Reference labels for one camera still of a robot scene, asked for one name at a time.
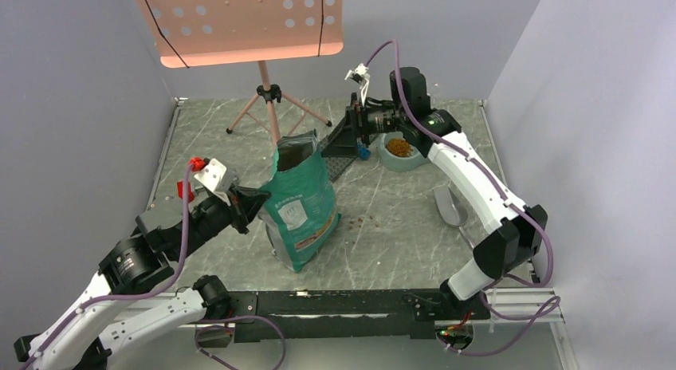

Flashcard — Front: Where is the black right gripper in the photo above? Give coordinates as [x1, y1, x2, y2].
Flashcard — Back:
[322, 92, 408, 158]

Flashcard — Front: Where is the green pet food bag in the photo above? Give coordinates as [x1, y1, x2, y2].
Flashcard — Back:
[257, 130, 341, 272]

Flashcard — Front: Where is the metal food scoop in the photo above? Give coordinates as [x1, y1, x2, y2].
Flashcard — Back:
[433, 187, 475, 249]

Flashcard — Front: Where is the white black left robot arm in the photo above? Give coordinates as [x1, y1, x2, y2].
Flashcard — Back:
[14, 185, 270, 369]

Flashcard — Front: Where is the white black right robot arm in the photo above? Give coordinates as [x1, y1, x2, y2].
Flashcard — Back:
[322, 65, 548, 319]

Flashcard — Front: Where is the teal double pet bowl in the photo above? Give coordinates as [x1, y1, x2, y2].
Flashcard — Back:
[377, 132, 427, 172]

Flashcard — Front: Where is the dark blue toy brick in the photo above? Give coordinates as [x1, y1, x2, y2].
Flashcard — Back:
[357, 144, 371, 161]

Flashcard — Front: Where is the dark grey brick baseplate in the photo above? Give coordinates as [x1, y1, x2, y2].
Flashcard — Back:
[319, 136, 358, 182]

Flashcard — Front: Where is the brown kibble in bowl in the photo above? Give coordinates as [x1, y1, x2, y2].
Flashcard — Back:
[385, 138, 413, 158]

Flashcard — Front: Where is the red grey brick hammer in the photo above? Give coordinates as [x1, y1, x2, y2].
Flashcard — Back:
[176, 180, 195, 203]

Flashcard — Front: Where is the spilled kibble on table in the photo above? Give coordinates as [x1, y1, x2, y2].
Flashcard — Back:
[345, 215, 386, 233]

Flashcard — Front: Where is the pink music stand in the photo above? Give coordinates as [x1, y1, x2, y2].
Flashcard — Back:
[135, 0, 344, 141]

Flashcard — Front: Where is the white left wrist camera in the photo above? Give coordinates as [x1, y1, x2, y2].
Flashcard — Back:
[190, 157, 238, 206]

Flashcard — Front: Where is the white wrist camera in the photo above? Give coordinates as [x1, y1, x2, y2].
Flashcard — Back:
[190, 157, 238, 206]
[344, 63, 371, 106]

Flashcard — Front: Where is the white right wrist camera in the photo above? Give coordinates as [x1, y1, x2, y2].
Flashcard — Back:
[344, 63, 371, 106]

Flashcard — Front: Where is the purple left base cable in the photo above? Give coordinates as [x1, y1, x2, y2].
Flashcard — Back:
[194, 315, 287, 370]

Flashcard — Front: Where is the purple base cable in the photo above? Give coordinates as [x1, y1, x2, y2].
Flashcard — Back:
[441, 290, 562, 357]
[194, 315, 287, 370]

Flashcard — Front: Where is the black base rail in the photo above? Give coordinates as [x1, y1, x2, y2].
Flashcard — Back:
[176, 288, 492, 343]

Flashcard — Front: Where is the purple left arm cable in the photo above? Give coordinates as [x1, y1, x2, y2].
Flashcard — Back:
[18, 163, 198, 370]

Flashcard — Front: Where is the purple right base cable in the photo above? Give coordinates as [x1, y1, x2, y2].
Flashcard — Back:
[441, 290, 562, 357]

